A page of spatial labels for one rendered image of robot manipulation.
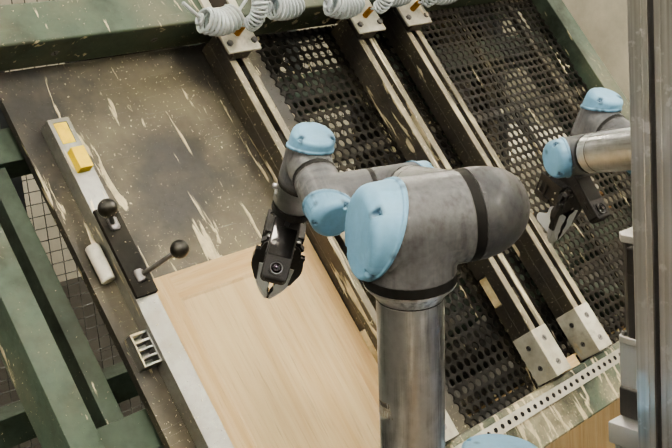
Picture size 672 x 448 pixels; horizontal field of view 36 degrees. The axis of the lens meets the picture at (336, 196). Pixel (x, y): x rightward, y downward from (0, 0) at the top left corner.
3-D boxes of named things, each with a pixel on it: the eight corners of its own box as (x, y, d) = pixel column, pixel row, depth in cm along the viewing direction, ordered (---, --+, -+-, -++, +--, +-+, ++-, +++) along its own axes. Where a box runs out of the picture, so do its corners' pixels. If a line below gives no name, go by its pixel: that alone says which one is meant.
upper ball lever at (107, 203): (109, 237, 204) (101, 218, 192) (101, 221, 205) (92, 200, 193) (126, 229, 205) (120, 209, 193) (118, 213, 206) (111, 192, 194)
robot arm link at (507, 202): (566, 157, 123) (419, 146, 170) (482, 170, 120) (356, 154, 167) (575, 252, 124) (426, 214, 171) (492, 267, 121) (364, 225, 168)
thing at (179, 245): (134, 287, 200) (186, 252, 196) (125, 270, 200) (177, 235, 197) (144, 287, 203) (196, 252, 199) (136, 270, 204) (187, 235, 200)
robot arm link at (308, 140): (299, 148, 161) (285, 116, 167) (284, 202, 167) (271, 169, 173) (345, 149, 164) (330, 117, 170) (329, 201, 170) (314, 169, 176)
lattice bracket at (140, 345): (139, 373, 197) (145, 367, 195) (123, 341, 198) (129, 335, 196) (156, 366, 199) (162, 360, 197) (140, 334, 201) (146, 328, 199)
